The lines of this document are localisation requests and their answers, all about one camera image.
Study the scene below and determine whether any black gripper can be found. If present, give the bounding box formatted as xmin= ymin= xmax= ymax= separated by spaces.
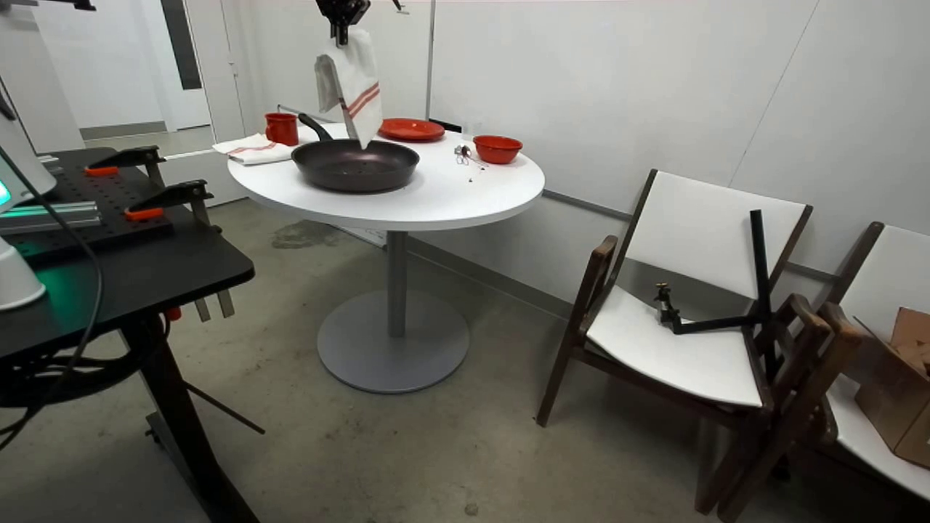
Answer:
xmin=316 ymin=0 xmax=373 ymax=44

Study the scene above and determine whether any white towel with red stripes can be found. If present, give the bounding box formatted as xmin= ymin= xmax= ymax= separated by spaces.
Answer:
xmin=313 ymin=29 xmax=383 ymax=146

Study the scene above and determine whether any black frying pan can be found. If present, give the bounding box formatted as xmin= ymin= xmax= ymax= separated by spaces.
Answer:
xmin=290 ymin=114 xmax=418 ymax=195

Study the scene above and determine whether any red cup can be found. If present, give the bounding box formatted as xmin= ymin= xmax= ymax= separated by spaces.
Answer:
xmin=265 ymin=109 xmax=299 ymax=146

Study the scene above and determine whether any red plate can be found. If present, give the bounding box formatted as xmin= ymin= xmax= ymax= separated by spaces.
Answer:
xmin=379 ymin=117 xmax=444 ymax=143

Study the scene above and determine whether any red bowl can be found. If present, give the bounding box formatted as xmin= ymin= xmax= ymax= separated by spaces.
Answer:
xmin=473 ymin=134 xmax=524 ymax=166

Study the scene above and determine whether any orange black clamp left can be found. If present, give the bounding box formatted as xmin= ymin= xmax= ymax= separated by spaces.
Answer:
xmin=85 ymin=146 xmax=165 ymax=188

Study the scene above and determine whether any orange black clamp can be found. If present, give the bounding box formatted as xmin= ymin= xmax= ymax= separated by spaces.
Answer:
xmin=123 ymin=179 xmax=236 ymax=323
xmin=85 ymin=146 xmax=165 ymax=188

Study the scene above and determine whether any orange black clamp right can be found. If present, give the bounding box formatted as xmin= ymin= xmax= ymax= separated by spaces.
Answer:
xmin=123 ymin=179 xmax=236 ymax=323

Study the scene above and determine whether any black desk with pegboard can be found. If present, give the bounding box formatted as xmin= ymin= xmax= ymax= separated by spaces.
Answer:
xmin=0 ymin=146 xmax=267 ymax=523

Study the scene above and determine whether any wooden chair white cushion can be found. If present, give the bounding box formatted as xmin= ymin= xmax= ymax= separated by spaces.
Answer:
xmin=546 ymin=170 xmax=831 ymax=515

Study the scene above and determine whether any black metal stand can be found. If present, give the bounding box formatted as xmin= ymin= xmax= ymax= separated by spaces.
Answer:
xmin=653 ymin=210 xmax=773 ymax=333

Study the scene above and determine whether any cardboard box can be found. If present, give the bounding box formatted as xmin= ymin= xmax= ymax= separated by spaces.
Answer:
xmin=855 ymin=307 xmax=930 ymax=467

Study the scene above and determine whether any round white pedestal table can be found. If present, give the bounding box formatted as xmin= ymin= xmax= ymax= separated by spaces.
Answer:
xmin=226 ymin=131 xmax=546 ymax=393

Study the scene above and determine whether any black cable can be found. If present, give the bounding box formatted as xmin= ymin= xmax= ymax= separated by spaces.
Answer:
xmin=0 ymin=162 xmax=140 ymax=454

